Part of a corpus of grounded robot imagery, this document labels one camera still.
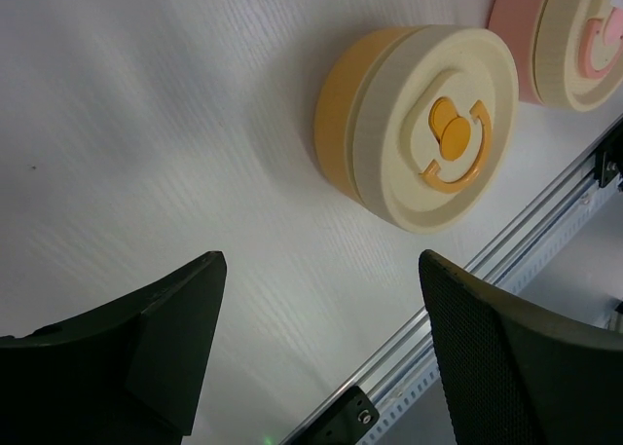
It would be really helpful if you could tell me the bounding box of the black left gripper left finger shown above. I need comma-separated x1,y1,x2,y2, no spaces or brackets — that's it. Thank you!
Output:
1,251,227,444

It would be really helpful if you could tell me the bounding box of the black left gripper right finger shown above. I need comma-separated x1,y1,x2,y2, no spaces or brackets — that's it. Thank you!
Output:
419,250,622,444

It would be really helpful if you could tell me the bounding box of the cream lid orange handle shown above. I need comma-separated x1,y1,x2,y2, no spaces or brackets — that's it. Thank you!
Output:
352,25,519,233

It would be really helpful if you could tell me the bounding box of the cream lid pink handle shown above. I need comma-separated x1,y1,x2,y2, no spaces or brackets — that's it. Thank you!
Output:
534,0,622,112

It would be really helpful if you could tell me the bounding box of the pink round container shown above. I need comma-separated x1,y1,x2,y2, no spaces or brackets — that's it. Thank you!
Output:
488,0,548,105

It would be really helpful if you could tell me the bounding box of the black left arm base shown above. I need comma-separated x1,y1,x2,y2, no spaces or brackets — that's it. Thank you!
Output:
288,386,380,445

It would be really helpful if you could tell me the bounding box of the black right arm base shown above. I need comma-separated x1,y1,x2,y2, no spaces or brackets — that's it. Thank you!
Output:
594,120,623,188

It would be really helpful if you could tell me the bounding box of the orange round container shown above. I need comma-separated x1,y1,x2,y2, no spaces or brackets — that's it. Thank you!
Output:
313,26,420,204

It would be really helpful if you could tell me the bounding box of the slotted grey cable duct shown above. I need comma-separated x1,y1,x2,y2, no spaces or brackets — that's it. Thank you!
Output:
362,184,622,444

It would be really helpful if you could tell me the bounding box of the aluminium front rail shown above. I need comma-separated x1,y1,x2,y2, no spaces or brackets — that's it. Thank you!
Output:
287,134,622,442

